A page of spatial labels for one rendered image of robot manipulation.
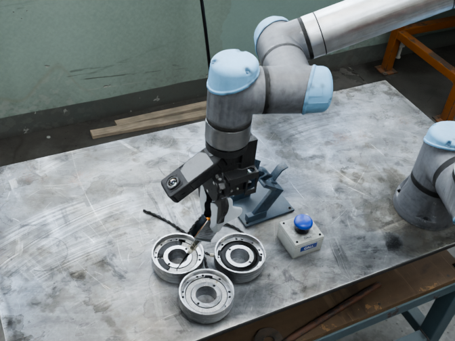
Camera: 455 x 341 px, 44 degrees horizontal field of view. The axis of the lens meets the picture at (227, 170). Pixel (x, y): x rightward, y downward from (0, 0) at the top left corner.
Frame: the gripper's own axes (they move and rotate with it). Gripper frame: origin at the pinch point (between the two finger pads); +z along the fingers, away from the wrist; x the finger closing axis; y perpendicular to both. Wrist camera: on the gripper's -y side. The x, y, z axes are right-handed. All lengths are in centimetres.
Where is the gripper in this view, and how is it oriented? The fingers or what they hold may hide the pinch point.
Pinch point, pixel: (208, 223)
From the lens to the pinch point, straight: 107.6
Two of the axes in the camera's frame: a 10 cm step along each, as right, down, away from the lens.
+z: -0.8, 7.4, 6.7
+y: 8.8, -2.7, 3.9
